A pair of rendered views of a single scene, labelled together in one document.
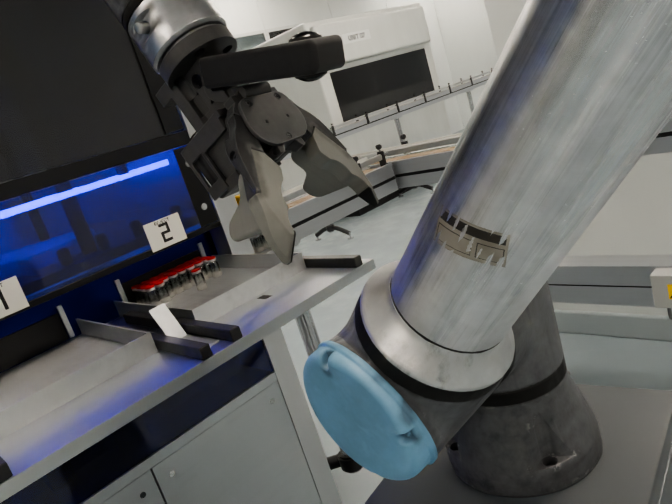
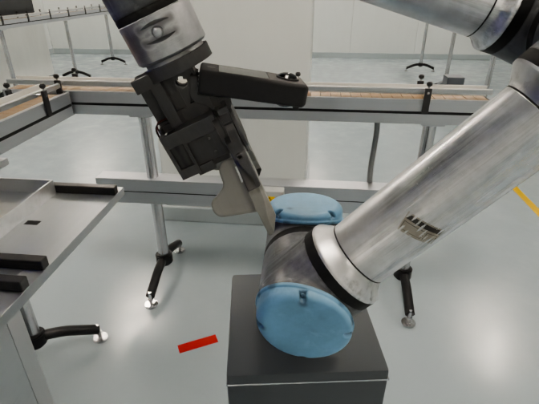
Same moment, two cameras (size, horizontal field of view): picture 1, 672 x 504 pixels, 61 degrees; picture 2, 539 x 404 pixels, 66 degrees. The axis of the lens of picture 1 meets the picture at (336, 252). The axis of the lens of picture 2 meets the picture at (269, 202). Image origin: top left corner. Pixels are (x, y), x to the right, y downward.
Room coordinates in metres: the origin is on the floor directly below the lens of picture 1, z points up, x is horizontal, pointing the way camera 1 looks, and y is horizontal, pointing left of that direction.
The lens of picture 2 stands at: (0.14, 0.30, 1.31)
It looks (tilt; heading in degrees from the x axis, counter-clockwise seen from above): 28 degrees down; 317
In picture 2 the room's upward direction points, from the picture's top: straight up
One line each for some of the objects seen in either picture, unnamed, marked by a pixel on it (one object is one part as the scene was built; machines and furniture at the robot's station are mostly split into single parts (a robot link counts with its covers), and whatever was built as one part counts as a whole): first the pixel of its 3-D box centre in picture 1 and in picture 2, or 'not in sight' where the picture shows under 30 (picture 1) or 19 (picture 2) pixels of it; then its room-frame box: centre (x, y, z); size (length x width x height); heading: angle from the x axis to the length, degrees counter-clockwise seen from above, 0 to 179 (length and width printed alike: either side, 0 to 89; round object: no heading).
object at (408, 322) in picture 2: not in sight; (401, 279); (0.86, -1.24, 0.07); 0.50 x 0.08 x 0.14; 131
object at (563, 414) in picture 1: (512, 403); not in sight; (0.51, -0.12, 0.84); 0.15 x 0.15 x 0.10
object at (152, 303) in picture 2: not in sight; (165, 264); (1.73, -0.49, 0.07); 0.50 x 0.08 x 0.14; 131
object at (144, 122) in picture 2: not in sight; (155, 194); (1.73, -0.49, 0.46); 0.09 x 0.09 x 0.77; 41
